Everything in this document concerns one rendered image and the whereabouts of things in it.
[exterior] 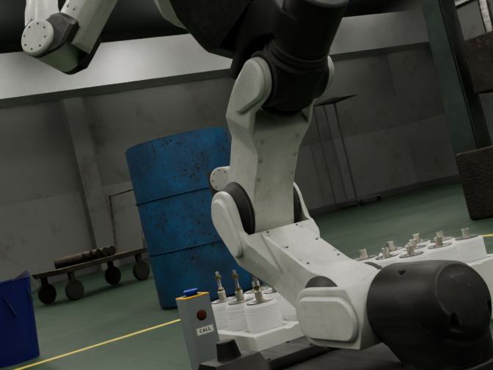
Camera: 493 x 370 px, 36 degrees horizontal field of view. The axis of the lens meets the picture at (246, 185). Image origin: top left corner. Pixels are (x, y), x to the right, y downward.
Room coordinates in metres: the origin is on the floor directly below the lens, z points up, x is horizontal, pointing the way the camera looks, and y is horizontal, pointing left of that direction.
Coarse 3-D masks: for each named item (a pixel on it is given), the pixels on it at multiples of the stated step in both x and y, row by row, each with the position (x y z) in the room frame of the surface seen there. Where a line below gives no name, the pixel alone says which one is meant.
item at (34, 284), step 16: (0, 288) 3.76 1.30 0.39; (16, 288) 3.81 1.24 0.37; (32, 288) 4.00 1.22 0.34; (0, 304) 3.76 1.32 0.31; (16, 304) 3.80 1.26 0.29; (32, 304) 3.93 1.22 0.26; (0, 320) 3.76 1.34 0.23; (16, 320) 3.80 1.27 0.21; (32, 320) 3.89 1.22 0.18; (0, 336) 3.77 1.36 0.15; (16, 336) 3.79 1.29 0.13; (32, 336) 3.87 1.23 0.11; (0, 352) 3.77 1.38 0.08; (16, 352) 3.79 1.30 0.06; (32, 352) 3.85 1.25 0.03; (0, 368) 3.78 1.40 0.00
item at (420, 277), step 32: (384, 288) 1.29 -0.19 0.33; (416, 288) 1.22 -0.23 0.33; (448, 288) 1.20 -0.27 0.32; (480, 288) 1.22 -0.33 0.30; (384, 320) 1.28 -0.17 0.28; (416, 320) 1.21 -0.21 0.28; (448, 320) 1.18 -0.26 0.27; (480, 320) 1.20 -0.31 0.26; (224, 352) 1.58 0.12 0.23; (256, 352) 1.59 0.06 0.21; (288, 352) 1.62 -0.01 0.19; (320, 352) 1.62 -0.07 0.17; (352, 352) 1.58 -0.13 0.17; (384, 352) 1.51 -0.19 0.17; (416, 352) 1.23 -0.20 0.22; (448, 352) 1.20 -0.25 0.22; (480, 352) 1.21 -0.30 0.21
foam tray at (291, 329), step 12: (288, 324) 2.02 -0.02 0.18; (228, 336) 2.10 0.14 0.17; (240, 336) 2.04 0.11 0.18; (252, 336) 1.98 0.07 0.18; (264, 336) 1.97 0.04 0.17; (276, 336) 1.99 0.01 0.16; (288, 336) 2.01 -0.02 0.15; (300, 336) 2.02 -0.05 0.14; (240, 348) 2.05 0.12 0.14; (252, 348) 1.99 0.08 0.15; (264, 348) 1.97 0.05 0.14
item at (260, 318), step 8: (264, 304) 2.02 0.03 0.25; (272, 304) 2.03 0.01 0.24; (248, 312) 2.03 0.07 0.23; (256, 312) 2.02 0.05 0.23; (264, 312) 2.02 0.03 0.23; (272, 312) 2.03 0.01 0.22; (280, 312) 2.06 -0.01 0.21; (248, 320) 2.04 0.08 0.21; (256, 320) 2.02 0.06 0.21; (264, 320) 2.02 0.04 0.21; (272, 320) 2.02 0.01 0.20; (280, 320) 2.04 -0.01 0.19; (256, 328) 2.02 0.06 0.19; (264, 328) 2.02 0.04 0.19; (272, 328) 2.02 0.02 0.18
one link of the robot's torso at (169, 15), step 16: (160, 0) 1.61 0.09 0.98; (176, 0) 1.58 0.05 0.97; (192, 0) 1.56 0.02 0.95; (208, 0) 1.53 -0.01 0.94; (224, 0) 1.51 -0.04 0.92; (240, 0) 1.50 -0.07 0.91; (176, 16) 1.63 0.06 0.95; (192, 16) 1.56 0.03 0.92; (208, 16) 1.53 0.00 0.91; (224, 16) 1.52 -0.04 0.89; (240, 16) 1.51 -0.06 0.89; (192, 32) 1.59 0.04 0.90; (208, 32) 1.54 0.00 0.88; (224, 32) 1.53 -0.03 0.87; (240, 32) 1.53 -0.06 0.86; (208, 48) 1.58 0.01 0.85; (224, 48) 1.56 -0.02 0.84
